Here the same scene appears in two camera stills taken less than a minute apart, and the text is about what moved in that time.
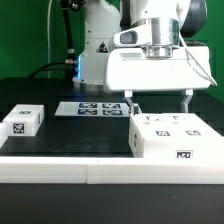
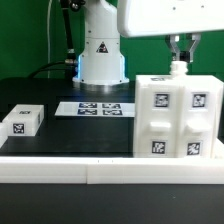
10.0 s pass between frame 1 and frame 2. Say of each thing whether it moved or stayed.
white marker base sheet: stayed
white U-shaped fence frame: stayed
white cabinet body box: moved
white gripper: moved
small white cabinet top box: stayed
